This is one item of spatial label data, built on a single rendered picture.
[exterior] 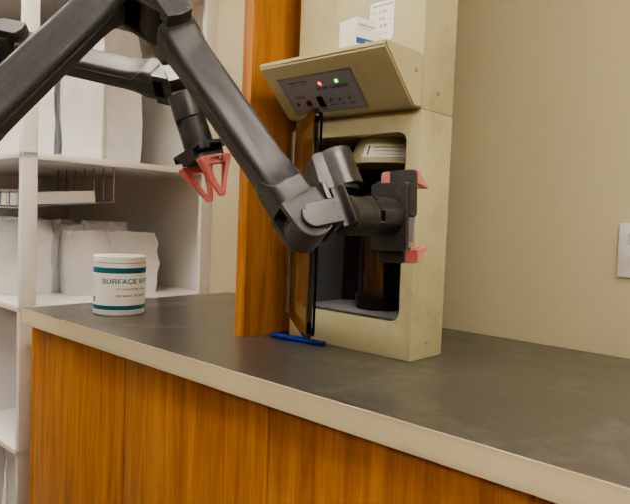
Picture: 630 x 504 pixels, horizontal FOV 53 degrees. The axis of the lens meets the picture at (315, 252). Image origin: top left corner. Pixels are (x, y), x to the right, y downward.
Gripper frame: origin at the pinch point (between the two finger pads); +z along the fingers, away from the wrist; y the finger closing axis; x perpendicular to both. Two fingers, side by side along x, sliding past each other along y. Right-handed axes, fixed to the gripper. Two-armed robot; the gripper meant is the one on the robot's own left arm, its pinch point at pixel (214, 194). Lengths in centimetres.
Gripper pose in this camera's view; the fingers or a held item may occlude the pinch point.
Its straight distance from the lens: 119.7
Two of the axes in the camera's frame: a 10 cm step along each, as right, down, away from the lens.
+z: 3.1, 9.5, 0.1
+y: -6.4, 2.0, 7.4
